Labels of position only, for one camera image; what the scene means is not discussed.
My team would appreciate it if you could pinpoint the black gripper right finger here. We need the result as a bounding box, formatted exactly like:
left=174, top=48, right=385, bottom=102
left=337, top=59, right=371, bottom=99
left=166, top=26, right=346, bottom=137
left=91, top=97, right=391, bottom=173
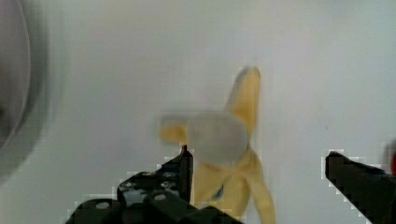
left=325, top=151, right=396, bottom=224

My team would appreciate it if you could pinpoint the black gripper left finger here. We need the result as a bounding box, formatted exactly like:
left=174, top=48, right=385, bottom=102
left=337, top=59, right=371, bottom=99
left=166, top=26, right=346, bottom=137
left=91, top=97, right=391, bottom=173
left=64, top=147, right=242, bottom=224

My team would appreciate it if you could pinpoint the peeled toy banana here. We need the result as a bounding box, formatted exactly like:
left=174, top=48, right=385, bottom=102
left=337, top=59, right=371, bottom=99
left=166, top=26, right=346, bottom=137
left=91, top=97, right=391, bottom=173
left=159, top=66, right=276, bottom=224

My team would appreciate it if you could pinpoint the small red strawberry toy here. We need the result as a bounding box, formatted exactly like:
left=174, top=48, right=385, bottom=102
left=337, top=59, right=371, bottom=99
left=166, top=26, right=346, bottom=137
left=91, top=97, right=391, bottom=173
left=384, top=141, right=396, bottom=175

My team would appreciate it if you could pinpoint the grey round plate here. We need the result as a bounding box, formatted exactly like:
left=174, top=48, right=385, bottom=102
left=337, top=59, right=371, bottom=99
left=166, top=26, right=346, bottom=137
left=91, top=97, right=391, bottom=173
left=0, top=0, right=31, bottom=152

